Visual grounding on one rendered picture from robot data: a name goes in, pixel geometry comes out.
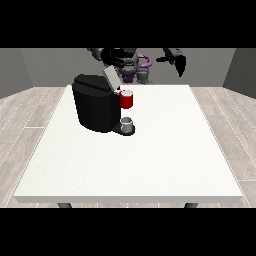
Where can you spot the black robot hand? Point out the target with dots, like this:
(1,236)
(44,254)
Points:
(178,61)
(111,56)

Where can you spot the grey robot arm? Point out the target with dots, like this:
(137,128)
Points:
(95,52)
(171,50)

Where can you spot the pale grey machine lid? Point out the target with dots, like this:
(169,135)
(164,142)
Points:
(112,78)

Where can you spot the red pod holder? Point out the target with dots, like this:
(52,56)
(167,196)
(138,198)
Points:
(126,101)

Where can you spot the black coffee machine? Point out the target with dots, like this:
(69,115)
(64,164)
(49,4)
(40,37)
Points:
(95,106)

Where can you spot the grey trunk with purple rings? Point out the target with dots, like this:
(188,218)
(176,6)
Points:
(143,68)

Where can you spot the small grey cup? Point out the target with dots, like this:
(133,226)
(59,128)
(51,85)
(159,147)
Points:
(127,125)

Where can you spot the dark table leg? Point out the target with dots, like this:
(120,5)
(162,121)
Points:
(191,205)
(64,205)

